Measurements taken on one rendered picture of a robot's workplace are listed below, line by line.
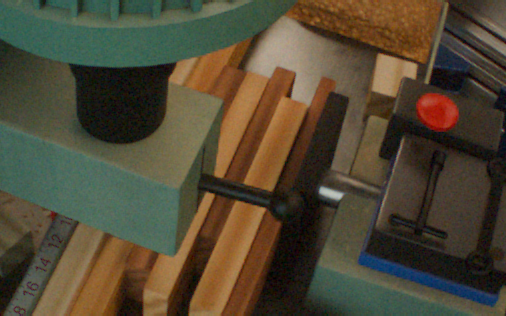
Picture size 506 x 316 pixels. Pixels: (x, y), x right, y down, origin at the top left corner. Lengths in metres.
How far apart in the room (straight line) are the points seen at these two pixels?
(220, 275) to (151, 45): 0.25
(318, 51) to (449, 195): 0.25
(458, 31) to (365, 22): 0.35
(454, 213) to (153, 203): 0.20
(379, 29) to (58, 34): 0.50
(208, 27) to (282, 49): 0.45
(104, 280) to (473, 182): 0.25
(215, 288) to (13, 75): 0.18
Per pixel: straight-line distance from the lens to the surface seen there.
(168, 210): 0.52
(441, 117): 0.63
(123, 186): 0.52
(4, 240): 0.77
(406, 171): 0.62
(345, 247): 0.63
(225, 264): 0.59
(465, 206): 0.62
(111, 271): 0.62
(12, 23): 0.38
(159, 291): 0.60
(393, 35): 0.83
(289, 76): 0.72
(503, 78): 1.17
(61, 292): 0.61
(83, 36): 0.37
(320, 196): 0.65
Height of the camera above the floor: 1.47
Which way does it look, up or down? 51 degrees down
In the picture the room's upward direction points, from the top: 10 degrees clockwise
